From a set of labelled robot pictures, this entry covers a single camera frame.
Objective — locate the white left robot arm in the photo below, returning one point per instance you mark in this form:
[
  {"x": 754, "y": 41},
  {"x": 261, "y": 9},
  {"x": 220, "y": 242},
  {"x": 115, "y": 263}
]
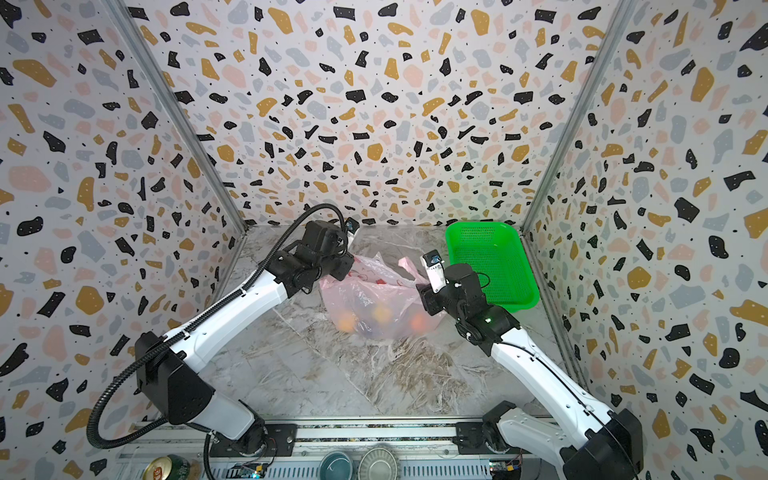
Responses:
[{"x": 172, "y": 380}]

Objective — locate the aluminium corner post right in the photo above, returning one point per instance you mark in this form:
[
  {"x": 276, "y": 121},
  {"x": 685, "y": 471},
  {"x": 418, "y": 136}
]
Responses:
[{"x": 616, "y": 26}]

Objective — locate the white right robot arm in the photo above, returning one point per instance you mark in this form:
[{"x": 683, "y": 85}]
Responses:
[{"x": 586, "y": 439}]

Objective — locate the orange fruit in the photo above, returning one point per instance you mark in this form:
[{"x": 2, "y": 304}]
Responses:
[{"x": 347, "y": 322}]

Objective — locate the pink plastic bag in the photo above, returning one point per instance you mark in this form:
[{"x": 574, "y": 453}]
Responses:
[{"x": 387, "y": 304}]

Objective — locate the aluminium corner post left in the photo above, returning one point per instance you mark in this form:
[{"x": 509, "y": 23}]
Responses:
[{"x": 120, "y": 16}]

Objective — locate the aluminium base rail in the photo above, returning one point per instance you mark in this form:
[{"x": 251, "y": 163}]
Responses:
[{"x": 425, "y": 448}]

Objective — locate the green plastic basket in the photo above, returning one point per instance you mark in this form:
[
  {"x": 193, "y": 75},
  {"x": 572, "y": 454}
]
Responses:
[{"x": 495, "y": 249}]

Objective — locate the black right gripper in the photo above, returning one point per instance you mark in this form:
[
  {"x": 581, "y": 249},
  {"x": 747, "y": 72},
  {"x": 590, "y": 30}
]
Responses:
[{"x": 430, "y": 299}]

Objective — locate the right circuit board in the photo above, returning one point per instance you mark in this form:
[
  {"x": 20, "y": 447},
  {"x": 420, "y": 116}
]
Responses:
[{"x": 505, "y": 469}]

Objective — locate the teal ceramic bowl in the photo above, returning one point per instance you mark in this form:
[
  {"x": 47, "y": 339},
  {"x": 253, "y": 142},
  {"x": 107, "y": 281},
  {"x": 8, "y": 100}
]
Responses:
[{"x": 336, "y": 465}]

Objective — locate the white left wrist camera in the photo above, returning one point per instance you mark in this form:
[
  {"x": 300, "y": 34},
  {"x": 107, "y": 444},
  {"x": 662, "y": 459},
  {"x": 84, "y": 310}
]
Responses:
[{"x": 351, "y": 226}]

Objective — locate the grey ribbed plate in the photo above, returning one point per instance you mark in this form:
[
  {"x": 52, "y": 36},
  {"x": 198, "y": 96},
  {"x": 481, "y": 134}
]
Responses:
[{"x": 378, "y": 463}]

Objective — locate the aluminium corner post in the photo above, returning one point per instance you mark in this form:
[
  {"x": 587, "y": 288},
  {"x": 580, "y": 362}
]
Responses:
[
  {"x": 616, "y": 26},
  {"x": 120, "y": 16}
]

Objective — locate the green gold drink can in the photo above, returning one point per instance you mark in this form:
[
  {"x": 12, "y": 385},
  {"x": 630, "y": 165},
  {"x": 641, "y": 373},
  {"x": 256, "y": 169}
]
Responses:
[{"x": 172, "y": 467}]

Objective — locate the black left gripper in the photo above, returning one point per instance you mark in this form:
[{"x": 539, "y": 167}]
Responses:
[{"x": 347, "y": 263}]

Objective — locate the green circuit board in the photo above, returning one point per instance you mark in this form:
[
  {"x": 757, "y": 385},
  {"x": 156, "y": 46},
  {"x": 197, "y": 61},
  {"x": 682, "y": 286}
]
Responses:
[{"x": 247, "y": 471}]

